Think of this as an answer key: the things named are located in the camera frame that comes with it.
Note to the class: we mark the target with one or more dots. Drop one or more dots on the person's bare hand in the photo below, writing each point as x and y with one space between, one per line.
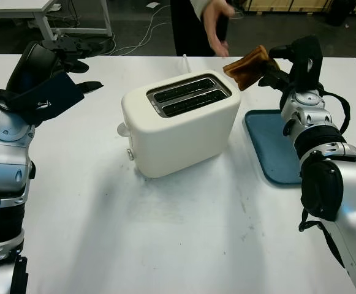
209 21

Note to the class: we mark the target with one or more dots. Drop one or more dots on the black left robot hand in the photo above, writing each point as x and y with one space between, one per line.
33 67

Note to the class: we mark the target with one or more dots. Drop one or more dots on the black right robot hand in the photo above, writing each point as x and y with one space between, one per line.
301 49

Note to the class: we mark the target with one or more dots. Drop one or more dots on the browned toast slice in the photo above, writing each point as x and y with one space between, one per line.
248 70

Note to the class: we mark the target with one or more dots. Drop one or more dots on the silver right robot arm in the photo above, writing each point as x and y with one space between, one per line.
309 113

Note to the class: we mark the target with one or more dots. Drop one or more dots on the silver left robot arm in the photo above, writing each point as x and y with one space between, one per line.
3 153

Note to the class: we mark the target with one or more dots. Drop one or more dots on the person in black trousers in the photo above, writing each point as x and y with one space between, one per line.
187 30

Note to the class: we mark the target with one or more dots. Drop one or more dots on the white toaster lever knob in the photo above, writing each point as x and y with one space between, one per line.
122 130

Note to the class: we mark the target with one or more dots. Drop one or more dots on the white two-slot toaster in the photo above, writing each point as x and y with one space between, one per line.
180 144

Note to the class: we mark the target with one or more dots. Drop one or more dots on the silver toaster dial knob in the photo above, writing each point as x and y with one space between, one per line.
130 155

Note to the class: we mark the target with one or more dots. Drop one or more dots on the white office desk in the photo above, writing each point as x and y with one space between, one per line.
12 6

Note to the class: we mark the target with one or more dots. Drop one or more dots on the blue plastic tray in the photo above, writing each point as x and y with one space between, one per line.
266 144

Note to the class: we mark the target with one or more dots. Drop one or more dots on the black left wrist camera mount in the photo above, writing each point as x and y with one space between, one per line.
49 98

